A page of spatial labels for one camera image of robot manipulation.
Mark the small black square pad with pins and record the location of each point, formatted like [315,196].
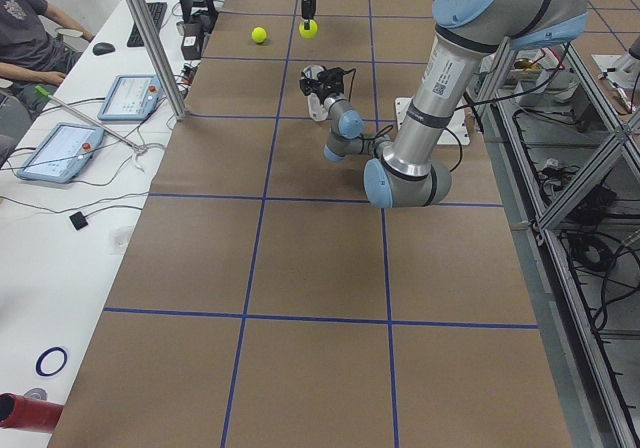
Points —
[78,220]

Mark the white blue tennis ball can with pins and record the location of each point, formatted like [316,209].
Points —
[317,111]

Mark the teach pendant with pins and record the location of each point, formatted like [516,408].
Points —
[63,154]
[131,98]

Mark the red cylinder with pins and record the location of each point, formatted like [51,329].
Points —
[30,414]

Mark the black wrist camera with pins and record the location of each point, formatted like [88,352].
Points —
[332,79]

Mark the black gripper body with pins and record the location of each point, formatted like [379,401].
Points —
[320,91]

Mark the lower teach pendant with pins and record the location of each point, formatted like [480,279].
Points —
[63,154]

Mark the black box on table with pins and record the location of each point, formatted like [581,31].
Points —
[192,43]

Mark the aluminium frame post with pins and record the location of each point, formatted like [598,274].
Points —
[155,50]

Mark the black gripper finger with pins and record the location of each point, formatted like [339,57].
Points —
[308,10]
[304,87]

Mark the upper teach pendant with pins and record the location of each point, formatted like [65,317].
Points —
[131,98]

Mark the seated person grey shirt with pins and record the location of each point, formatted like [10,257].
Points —
[30,56]

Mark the black computer mouse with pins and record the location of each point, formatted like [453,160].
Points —
[103,48]

